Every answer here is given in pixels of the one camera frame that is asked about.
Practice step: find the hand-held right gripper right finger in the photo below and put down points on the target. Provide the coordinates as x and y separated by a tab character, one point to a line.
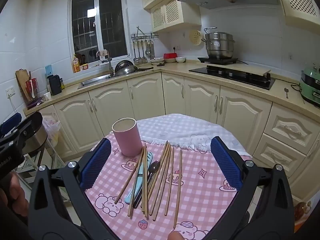
226	165

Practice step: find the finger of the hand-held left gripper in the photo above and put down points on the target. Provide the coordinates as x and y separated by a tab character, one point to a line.
11	121
30	125

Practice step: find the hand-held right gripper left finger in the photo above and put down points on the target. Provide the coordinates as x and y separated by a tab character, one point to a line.
96	165

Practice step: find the pink cup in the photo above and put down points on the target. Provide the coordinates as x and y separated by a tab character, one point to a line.
126	142

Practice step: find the group of wooden chopsticks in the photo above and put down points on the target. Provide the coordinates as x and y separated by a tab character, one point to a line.
163	162

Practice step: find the person's left hand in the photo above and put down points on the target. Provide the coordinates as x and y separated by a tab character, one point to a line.
18	195

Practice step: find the person's right hand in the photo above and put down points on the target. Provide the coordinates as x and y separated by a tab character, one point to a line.
175	236

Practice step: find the silver rice cooker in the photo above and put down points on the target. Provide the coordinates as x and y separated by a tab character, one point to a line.
37	138

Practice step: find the purple tray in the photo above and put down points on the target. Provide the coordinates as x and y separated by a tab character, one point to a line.
33	104

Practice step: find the clear plastic bag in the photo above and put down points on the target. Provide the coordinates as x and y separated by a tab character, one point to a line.
52	130

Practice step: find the small white cup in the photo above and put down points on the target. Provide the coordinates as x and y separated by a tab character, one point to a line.
47	96

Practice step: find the white spatula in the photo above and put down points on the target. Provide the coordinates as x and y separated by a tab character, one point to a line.
32	90

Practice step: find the red knife holder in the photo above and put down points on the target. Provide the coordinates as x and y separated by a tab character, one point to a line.
36	87

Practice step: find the wooden cutting board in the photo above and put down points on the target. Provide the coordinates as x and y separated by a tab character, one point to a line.
21	80

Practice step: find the pink checked tablecloth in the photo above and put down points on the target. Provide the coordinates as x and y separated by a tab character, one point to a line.
200	200

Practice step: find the black kettle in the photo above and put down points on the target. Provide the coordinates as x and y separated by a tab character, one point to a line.
55	85

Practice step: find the small dark jar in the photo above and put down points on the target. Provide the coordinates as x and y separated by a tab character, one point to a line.
62	84

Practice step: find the white checked fringed cloth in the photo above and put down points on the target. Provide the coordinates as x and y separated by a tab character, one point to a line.
180	130

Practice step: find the blue carton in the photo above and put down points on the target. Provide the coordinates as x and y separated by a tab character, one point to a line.
48	70

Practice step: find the orange bottle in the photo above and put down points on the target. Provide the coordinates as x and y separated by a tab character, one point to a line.
76	66

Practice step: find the steel kitchen sink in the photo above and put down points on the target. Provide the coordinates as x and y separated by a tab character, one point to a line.
95	82

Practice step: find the small yellow tub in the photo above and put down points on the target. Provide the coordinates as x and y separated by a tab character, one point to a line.
85	67

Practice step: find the black gas stove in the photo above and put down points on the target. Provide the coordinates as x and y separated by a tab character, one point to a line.
232	78

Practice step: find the cream base kitchen cabinets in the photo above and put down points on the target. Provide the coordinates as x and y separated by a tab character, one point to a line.
147	92

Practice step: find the small metal spoon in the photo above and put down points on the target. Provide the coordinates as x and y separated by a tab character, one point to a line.
286	90

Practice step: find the beige board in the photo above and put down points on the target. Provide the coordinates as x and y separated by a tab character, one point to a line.
240	68

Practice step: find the metal faucet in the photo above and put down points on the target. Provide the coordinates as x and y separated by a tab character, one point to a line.
110	66

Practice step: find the pink cloth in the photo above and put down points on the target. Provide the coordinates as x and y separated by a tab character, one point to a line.
103	53

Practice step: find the black induction cooker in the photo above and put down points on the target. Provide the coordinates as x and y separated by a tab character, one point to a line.
217	60

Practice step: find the beige kitchen countertop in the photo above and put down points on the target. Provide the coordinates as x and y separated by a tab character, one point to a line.
175	68

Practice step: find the white bowl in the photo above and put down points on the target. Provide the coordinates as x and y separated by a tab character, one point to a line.
170	60
180	59

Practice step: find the green electric cooker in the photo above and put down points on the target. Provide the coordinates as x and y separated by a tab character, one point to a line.
311	85

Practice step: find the row of hanging metal ladles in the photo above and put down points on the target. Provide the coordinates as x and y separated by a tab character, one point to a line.
143	55

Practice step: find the steel steamer pot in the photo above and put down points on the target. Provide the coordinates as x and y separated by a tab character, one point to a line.
218	45

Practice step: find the white framed window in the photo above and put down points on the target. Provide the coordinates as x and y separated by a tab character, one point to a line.
110	22

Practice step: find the round yellow strainer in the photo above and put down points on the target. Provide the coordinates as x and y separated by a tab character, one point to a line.
195	37

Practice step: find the cream lattice corner cabinet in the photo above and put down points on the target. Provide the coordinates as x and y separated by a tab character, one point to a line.
300	0

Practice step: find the white wall socket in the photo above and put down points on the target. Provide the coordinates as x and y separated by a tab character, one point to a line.
176	47
10	92

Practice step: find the cream lattice wall cabinet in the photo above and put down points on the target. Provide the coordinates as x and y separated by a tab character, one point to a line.
190	15

